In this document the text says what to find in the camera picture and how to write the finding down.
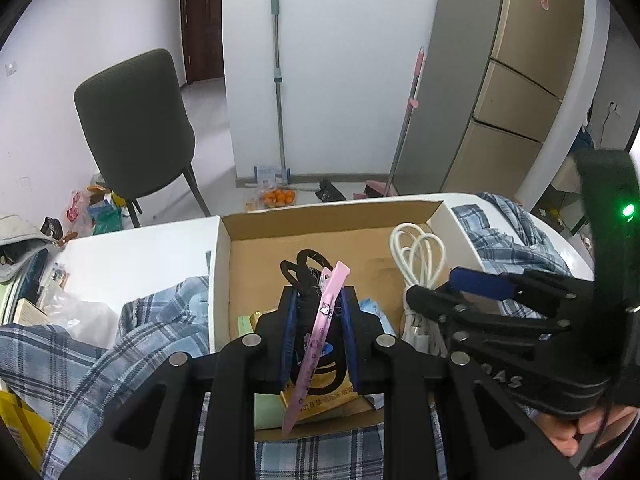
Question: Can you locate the black hair tie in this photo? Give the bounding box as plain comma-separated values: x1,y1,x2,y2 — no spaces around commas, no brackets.
279,248,335,366
305,345,354,397

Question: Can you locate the green plastic bag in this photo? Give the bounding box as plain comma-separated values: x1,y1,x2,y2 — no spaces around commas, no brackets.
90,200,124,236

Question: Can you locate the white cardboard box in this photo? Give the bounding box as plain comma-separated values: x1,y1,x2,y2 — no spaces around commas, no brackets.
207,200,481,442

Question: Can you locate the pink hair clip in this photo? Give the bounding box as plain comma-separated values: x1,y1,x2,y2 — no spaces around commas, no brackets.
281,260,351,437

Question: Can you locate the blue and white packet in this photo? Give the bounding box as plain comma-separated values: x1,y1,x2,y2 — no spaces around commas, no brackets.
356,297,399,337

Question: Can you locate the gold and blue packet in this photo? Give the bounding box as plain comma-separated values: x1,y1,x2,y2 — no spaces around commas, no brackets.
279,379,362,419

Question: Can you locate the pink dustpan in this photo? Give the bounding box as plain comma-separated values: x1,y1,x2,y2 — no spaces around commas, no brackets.
353,179,401,202

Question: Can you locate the white charging cable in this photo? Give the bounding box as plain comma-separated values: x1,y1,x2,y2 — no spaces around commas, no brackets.
389,222,451,359

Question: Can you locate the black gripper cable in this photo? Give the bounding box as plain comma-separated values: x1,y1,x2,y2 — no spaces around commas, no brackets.
579,394,626,471

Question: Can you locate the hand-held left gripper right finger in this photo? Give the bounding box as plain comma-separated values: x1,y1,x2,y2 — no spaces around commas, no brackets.
340,285,566,480

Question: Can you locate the dark brown door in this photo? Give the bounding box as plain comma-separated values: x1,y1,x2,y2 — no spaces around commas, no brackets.
180,0,224,86

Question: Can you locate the gold refrigerator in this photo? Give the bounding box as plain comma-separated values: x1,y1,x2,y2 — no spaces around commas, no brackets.
395,0,586,201

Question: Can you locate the black plastic bag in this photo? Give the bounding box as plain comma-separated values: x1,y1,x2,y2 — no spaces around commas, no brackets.
316,178,346,204

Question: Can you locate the person's right forearm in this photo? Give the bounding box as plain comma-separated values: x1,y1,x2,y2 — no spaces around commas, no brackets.
582,422,638,480

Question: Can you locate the bag of oranges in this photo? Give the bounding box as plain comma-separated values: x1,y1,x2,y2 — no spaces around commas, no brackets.
245,186,297,211

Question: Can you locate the grey fabric bag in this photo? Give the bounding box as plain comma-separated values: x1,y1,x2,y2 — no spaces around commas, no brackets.
0,215,62,284

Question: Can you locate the clear plastic bag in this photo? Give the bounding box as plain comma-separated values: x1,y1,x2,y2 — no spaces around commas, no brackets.
42,285,122,349

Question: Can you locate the pink handled broom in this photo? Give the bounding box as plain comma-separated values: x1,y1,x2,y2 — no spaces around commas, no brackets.
382,47,427,196

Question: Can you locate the stack of books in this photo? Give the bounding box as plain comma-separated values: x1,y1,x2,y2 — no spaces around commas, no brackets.
0,247,71,329

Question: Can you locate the dark grey chair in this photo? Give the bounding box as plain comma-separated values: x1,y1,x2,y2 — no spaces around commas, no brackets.
74,49,213,228

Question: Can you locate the person's right hand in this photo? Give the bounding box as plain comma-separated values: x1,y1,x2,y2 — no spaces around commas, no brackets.
542,402,636,458

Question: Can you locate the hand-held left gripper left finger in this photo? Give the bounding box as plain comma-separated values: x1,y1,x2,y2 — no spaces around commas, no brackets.
60,285,301,480

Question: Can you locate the yellow packet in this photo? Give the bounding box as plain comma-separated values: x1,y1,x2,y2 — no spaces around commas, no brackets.
0,389,54,472

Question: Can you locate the red white plastic bag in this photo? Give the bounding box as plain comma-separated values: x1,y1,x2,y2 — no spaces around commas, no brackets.
62,187,94,239

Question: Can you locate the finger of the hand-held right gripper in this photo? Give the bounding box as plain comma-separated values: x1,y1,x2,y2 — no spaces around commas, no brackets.
405,284,571,358
447,266,576,318

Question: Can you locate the green handled mop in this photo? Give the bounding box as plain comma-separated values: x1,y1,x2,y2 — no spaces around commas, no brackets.
235,0,321,193

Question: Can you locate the blue plaid shirt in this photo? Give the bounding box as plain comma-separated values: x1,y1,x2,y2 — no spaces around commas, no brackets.
0,191,573,480

